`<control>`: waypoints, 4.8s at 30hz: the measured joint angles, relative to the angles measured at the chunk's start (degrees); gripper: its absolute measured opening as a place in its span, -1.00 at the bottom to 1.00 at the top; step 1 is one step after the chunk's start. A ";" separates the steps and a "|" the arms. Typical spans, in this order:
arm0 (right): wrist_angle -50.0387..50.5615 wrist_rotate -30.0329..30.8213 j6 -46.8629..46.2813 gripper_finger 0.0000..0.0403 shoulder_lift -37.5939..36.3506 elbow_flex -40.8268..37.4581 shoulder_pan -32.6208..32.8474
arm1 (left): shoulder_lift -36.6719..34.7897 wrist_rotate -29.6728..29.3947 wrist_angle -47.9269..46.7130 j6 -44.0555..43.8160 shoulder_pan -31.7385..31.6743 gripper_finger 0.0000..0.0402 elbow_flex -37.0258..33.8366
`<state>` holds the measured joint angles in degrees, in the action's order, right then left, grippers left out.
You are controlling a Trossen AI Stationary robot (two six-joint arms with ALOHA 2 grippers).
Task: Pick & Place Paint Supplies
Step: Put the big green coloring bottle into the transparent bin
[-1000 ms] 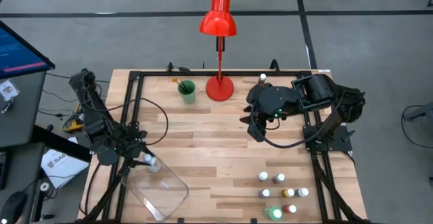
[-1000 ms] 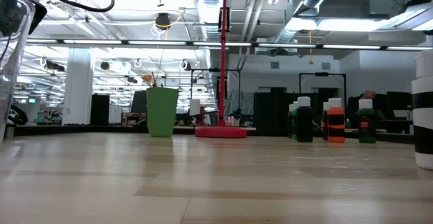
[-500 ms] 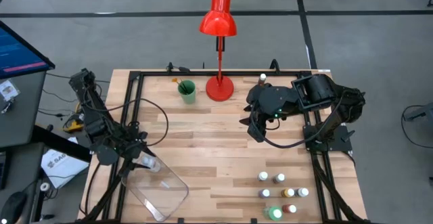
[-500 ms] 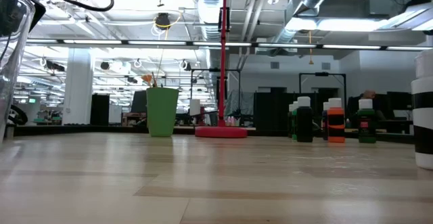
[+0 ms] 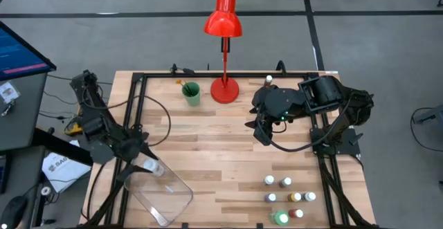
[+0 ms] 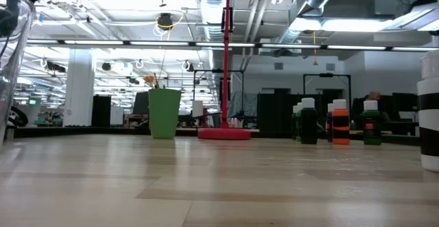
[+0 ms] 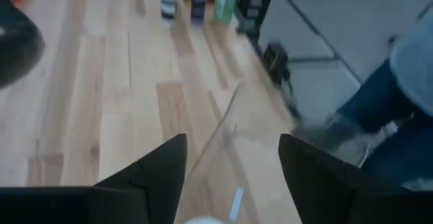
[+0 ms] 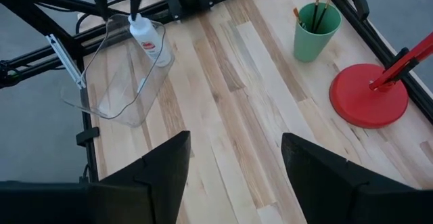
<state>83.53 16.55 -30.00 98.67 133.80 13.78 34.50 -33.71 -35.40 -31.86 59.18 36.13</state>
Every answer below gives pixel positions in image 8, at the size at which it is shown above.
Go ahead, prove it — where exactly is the large white bottle red label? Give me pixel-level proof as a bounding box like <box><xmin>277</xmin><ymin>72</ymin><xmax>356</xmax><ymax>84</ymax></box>
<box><xmin>128</xmin><ymin>13</ymin><xmax>173</xmax><ymax>68</ymax></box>

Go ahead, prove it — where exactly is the clear plastic bin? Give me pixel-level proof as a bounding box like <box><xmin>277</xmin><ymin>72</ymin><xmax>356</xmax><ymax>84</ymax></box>
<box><xmin>60</xmin><ymin>13</ymin><xmax>177</xmax><ymax>129</ymax></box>

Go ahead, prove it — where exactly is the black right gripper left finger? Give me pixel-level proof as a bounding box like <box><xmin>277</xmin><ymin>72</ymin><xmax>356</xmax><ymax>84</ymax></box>
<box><xmin>0</xmin><ymin>131</ymin><xmax>192</xmax><ymax>224</ymax></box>

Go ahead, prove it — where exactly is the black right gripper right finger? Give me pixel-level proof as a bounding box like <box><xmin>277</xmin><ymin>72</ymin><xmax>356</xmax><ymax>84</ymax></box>
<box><xmin>281</xmin><ymin>132</ymin><xmax>433</xmax><ymax>224</ymax></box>

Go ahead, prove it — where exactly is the silver metal strip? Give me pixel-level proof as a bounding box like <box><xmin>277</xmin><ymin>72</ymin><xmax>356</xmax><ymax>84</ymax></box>
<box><xmin>45</xmin><ymin>33</ymin><xmax>87</xmax><ymax>90</ymax></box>

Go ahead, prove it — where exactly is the black frame clamp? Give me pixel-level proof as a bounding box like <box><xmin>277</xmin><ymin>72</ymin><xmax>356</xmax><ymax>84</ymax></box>
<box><xmin>333</xmin><ymin>0</ymin><xmax>372</xmax><ymax>22</ymax></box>

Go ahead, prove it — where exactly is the red desk lamp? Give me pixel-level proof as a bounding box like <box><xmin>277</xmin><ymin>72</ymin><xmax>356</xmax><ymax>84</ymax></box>
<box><xmin>329</xmin><ymin>30</ymin><xmax>433</xmax><ymax>130</ymax></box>

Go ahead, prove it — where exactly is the black frame clip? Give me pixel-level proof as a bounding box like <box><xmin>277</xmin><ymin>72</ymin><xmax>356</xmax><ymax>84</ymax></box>
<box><xmin>75</xmin><ymin>126</ymin><xmax>101</xmax><ymax>148</ymax></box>

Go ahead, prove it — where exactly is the green plastic cup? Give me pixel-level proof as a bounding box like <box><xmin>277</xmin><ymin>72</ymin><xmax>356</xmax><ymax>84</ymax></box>
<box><xmin>293</xmin><ymin>2</ymin><xmax>343</xmax><ymax>64</ymax></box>

